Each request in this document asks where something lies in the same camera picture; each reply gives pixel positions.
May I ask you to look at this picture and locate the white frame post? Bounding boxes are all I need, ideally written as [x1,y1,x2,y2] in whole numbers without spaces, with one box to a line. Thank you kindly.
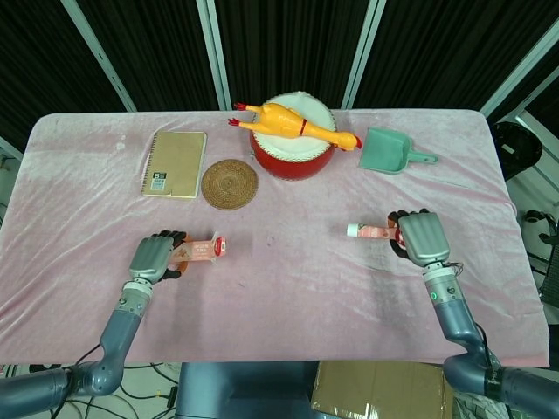
[479,29,559,119]
[195,0,233,111]
[342,0,386,110]
[59,0,137,113]

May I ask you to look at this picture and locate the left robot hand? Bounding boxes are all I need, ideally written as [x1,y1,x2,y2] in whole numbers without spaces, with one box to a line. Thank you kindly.
[128,230,191,283]

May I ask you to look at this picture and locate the black pleated curtain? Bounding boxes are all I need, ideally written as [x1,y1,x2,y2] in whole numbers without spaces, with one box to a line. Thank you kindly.
[0,0,559,154]

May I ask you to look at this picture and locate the yellow rubber chicken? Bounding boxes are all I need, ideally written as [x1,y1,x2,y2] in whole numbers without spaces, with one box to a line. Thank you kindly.
[226,101,363,154]

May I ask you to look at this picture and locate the brown cardboard box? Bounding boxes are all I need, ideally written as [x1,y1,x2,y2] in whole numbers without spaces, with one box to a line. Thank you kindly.
[309,360,456,419]

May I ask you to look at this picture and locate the round woven coaster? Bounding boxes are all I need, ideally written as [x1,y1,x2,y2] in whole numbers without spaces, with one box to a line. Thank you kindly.
[201,159,259,212]

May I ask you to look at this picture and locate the black round stool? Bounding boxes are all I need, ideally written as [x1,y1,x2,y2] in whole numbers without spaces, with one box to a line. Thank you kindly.
[491,120,545,180]

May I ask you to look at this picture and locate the green plastic dustpan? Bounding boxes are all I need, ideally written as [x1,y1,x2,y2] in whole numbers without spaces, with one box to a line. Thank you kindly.
[358,127,439,176]

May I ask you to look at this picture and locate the brown spiral notebook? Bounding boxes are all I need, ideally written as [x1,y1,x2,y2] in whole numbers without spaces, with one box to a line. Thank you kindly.
[140,130,208,201]

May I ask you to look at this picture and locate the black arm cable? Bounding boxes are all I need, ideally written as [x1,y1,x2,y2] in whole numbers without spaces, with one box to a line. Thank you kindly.
[72,342,107,367]
[473,322,502,381]

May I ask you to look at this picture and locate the red drum with white head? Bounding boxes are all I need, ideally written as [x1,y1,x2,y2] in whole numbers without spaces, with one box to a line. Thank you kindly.
[248,90,337,181]

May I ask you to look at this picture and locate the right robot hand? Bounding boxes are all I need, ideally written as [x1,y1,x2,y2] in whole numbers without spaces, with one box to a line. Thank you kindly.
[386,208,452,267]

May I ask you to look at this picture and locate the pink Colgate toothpaste box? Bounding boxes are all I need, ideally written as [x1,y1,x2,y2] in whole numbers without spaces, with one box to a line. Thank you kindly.
[169,230,228,269]

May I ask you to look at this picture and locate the pink toothpaste tube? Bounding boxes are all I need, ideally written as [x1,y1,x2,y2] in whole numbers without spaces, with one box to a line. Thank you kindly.
[347,222,403,242]

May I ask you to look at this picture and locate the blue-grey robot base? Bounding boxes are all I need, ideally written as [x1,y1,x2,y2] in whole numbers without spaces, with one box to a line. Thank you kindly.
[173,361,324,419]

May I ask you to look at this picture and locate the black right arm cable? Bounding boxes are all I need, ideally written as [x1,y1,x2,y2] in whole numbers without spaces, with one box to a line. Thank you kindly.
[473,322,502,381]

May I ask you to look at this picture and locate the black chair base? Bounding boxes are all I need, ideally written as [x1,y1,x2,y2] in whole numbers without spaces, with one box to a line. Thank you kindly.
[522,209,559,246]

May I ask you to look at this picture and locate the pink velvet tablecloth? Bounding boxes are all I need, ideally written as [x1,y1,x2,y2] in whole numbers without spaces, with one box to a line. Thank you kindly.
[0,108,552,368]

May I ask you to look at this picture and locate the green patterned cloth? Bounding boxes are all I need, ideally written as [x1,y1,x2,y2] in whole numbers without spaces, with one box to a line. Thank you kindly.
[452,383,516,419]

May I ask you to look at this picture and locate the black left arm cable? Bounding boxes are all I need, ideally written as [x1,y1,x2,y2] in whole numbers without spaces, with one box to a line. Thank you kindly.
[72,342,107,367]

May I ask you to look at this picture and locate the black floor cables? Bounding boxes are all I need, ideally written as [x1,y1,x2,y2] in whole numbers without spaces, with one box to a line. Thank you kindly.
[0,361,180,419]

